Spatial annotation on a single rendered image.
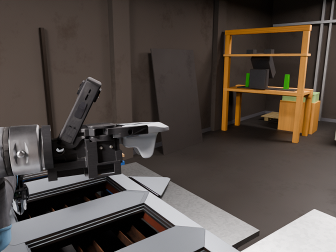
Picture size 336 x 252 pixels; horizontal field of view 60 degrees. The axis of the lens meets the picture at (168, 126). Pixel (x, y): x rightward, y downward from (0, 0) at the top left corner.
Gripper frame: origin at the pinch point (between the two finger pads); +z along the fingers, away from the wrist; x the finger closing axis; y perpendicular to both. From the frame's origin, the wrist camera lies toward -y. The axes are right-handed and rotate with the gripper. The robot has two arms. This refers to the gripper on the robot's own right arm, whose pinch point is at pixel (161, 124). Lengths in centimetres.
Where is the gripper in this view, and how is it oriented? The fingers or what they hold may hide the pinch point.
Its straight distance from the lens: 53.0
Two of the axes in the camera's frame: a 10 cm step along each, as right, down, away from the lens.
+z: 9.3, -0.8, 3.7
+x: 3.7, 0.8, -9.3
